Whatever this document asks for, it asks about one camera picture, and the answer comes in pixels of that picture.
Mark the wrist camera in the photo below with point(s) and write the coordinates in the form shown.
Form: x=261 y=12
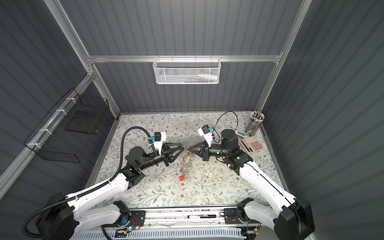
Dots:
x=205 y=131
x=157 y=141

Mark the black wire basket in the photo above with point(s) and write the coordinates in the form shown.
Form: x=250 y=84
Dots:
x=68 y=133

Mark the pink calculator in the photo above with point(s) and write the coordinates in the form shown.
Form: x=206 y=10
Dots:
x=250 y=145

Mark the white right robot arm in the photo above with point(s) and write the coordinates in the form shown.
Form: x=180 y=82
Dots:
x=290 y=218

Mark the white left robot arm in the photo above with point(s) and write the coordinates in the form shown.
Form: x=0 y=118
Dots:
x=73 y=214

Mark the white blue stapler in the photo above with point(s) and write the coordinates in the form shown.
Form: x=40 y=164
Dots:
x=240 y=133

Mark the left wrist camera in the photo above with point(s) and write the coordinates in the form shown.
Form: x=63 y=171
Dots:
x=157 y=141

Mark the large metal keyring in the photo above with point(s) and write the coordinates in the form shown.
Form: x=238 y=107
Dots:
x=186 y=164

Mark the white wire mesh basket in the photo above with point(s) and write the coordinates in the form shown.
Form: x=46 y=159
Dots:
x=185 y=73

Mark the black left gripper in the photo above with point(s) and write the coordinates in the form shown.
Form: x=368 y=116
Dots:
x=166 y=156

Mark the clear pencil cup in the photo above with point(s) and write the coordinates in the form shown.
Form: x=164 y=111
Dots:
x=256 y=118

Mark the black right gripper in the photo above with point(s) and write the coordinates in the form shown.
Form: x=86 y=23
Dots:
x=205 y=153

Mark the white slotted cable duct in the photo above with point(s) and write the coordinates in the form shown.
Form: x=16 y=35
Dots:
x=217 y=233

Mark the white glue bottle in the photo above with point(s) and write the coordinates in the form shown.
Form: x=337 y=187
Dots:
x=209 y=77

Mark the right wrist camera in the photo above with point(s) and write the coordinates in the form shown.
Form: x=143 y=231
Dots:
x=205 y=131

